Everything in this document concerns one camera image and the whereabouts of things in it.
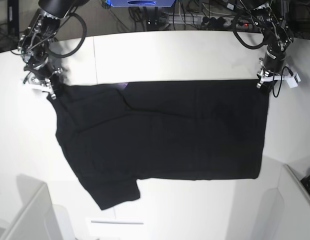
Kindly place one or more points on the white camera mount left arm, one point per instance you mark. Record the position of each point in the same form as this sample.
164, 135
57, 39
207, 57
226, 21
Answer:
292, 80

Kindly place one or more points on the white partition panel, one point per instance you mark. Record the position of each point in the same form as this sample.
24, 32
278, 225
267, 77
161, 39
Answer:
284, 212
36, 220

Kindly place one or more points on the white partition panel right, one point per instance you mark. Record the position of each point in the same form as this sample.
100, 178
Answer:
284, 212

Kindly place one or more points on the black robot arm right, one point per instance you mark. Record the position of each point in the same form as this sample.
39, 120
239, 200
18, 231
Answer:
33, 45

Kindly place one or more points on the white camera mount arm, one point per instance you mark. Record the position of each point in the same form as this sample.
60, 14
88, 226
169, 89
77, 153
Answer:
292, 80
41, 85

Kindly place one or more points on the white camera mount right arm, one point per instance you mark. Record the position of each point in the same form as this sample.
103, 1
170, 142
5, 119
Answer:
41, 85

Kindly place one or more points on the blue box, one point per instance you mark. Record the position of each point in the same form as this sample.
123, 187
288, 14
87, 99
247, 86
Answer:
140, 3

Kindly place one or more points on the white partition panel left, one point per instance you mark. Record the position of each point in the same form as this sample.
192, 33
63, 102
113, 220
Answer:
36, 220

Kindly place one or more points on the black T-shirt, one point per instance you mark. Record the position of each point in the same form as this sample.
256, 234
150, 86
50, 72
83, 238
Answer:
178, 130

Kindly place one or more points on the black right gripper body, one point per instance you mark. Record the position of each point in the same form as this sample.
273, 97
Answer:
46, 72

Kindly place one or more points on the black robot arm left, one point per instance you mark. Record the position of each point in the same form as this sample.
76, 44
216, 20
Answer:
277, 37

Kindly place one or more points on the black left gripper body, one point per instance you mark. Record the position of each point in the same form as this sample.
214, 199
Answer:
266, 79

